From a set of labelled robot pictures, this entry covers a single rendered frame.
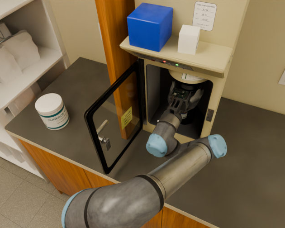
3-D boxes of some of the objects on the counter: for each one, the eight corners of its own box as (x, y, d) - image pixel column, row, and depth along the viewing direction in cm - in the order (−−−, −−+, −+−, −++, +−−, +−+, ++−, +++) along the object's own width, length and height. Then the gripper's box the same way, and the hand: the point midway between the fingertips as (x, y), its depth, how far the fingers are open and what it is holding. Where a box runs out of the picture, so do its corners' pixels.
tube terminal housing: (161, 98, 136) (165, -66, 78) (217, 115, 126) (270, -59, 68) (142, 129, 122) (130, -43, 64) (203, 152, 111) (256, -29, 53)
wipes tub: (56, 109, 134) (46, 90, 122) (74, 116, 130) (67, 97, 118) (40, 125, 126) (29, 106, 115) (59, 134, 122) (49, 115, 111)
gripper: (195, 117, 82) (211, 80, 93) (149, 102, 87) (169, 68, 98) (192, 131, 89) (208, 95, 99) (149, 116, 94) (169, 83, 105)
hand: (188, 87), depth 101 cm, fingers open, 12 cm apart
